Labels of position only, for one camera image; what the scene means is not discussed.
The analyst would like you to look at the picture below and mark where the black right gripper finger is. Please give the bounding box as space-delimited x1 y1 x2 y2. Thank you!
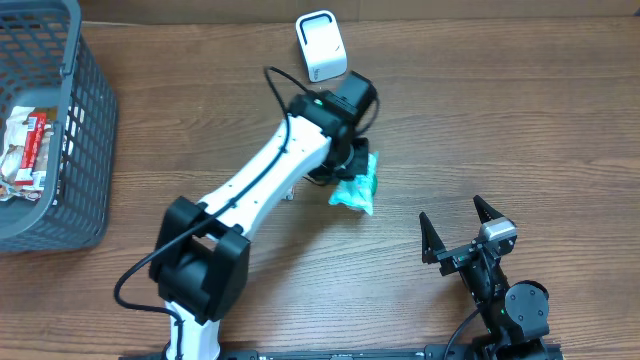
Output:
473 195 503 224
419 212 446 264

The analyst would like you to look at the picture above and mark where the teal wipes packet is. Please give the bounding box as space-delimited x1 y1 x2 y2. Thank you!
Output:
328 152 379 216

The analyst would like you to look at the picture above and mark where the orange snack packet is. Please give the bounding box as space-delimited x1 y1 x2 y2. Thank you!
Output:
284 186 295 201

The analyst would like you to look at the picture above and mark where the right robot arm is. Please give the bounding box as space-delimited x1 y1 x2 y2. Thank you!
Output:
419 195 558 359

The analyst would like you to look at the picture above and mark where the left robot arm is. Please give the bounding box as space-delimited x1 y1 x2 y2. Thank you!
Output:
149 71 379 359

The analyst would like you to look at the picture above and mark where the white barcode scanner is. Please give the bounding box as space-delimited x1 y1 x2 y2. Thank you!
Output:
295 10 348 83

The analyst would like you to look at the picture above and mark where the red white snack bar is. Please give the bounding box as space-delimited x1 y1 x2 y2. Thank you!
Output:
15 112 47 186

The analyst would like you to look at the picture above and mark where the grey plastic mesh basket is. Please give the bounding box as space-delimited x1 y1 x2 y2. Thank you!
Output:
1 0 118 252

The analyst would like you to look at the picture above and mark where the white brown snack wrapper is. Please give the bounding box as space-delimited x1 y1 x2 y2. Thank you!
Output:
1 106 57 202

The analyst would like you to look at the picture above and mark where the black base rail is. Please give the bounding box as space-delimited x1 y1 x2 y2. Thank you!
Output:
118 345 565 360

